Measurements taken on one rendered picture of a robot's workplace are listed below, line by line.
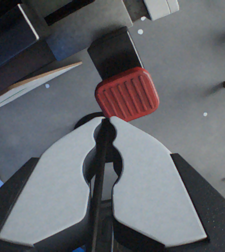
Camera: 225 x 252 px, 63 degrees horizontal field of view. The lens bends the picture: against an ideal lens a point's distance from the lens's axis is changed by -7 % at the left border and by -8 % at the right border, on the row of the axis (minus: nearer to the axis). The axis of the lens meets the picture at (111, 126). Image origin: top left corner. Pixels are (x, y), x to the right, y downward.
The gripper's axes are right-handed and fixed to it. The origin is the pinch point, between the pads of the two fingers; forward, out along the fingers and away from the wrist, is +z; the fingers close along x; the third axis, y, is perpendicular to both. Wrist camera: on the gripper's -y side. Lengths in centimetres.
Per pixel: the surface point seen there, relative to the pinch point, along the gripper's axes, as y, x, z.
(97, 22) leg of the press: -4.4, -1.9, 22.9
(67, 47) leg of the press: -0.7, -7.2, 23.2
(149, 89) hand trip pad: 2.6, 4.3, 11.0
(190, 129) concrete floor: 60, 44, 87
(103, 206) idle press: 133, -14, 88
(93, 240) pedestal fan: 65, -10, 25
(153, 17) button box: -4.8, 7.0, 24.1
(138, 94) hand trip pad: 3.2, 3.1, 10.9
